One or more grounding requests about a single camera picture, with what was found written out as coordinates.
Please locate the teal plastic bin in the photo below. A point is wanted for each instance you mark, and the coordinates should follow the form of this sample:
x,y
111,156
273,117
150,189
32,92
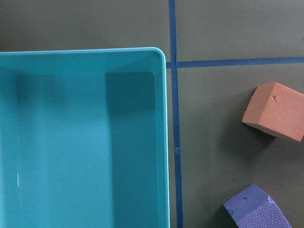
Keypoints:
x,y
84,139

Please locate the orange foam block left side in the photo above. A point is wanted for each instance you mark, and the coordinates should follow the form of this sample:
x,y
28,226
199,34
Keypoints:
x,y
277,110

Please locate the purple foam block left side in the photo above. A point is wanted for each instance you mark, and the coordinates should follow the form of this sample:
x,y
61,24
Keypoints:
x,y
253,208

